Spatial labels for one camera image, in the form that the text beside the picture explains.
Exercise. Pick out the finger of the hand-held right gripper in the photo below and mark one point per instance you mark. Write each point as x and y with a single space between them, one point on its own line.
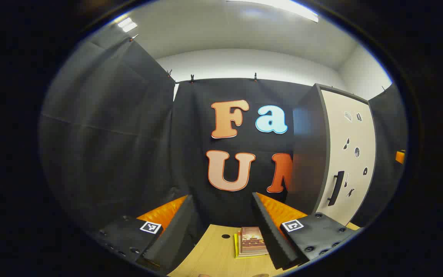
400 157

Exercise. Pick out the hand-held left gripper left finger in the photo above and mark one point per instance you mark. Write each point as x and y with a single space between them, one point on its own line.
171 238

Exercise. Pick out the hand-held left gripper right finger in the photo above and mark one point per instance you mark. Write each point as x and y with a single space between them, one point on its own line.
273 238

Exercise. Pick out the beige cabinet door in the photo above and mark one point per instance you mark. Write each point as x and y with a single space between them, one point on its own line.
333 127

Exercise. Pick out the dark grey cabinet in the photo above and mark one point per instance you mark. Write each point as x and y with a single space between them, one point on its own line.
306 154

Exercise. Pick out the yellow book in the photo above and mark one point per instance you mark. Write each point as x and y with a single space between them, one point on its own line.
236 246

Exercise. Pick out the black backdrop cloth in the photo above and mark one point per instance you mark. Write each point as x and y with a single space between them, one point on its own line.
110 134

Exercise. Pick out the small ceiling light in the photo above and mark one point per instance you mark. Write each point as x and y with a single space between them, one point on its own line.
127 24

